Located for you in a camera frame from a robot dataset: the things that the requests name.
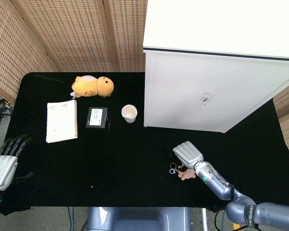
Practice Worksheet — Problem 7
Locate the white table leg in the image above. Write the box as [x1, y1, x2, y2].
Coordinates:
[201, 208, 208, 231]

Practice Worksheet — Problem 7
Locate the black tablecloth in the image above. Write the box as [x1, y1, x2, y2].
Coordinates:
[0, 71, 289, 216]

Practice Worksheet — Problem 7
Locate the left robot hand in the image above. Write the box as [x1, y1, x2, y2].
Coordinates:
[0, 134, 35, 191]

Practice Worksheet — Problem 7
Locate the black floor cable bundle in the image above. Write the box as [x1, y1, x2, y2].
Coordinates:
[0, 97, 14, 126]

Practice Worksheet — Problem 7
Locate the white paper cup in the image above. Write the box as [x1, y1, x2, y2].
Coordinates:
[121, 104, 138, 124]

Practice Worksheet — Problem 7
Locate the small brown keychain toy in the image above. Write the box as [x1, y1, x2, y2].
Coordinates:
[169, 163, 197, 181]

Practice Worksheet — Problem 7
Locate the white spiral notebook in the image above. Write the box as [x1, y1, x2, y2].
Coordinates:
[45, 99, 79, 144]

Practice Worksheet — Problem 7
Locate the white cabinet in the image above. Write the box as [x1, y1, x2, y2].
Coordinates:
[143, 0, 289, 134]

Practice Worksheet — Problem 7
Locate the yellow plush toy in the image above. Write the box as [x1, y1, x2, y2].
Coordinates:
[70, 75, 115, 100]

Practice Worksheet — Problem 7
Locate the grey robot torso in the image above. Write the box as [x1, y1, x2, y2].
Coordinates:
[86, 206, 192, 231]

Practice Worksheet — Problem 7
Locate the black cable under table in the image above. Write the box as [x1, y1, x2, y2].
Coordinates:
[66, 206, 76, 231]

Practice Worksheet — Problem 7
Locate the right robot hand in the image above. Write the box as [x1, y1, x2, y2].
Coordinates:
[170, 141, 205, 173]

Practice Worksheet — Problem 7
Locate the black box with white label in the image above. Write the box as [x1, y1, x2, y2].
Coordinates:
[85, 106, 111, 131]

